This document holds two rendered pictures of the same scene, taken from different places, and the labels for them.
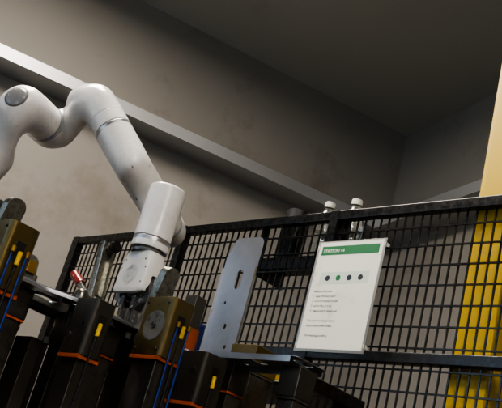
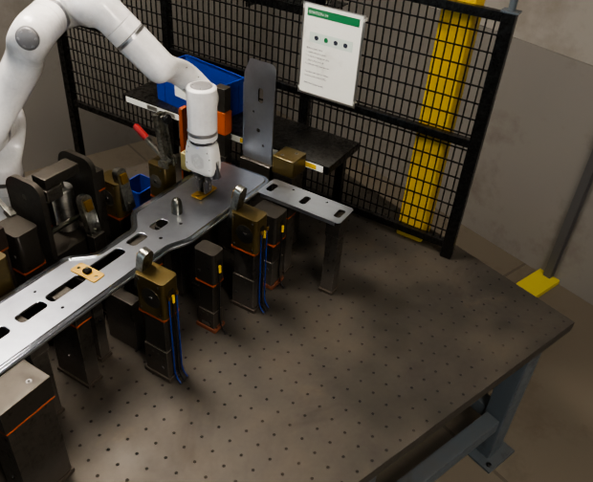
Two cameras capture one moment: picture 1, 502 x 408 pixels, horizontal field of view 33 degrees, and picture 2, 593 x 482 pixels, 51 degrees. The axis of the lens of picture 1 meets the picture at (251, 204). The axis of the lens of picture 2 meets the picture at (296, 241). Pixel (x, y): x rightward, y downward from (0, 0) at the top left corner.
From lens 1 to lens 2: 146 cm
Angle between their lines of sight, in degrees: 61
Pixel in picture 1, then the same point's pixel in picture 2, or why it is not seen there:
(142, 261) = (205, 156)
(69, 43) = not seen: outside the picture
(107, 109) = (119, 28)
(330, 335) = (326, 87)
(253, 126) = not seen: outside the picture
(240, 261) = (258, 79)
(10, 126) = (35, 61)
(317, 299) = (311, 54)
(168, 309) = (252, 229)
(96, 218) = not seen: outside the picture
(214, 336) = (252, 135)
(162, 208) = (206, 114)
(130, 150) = (159, 66)
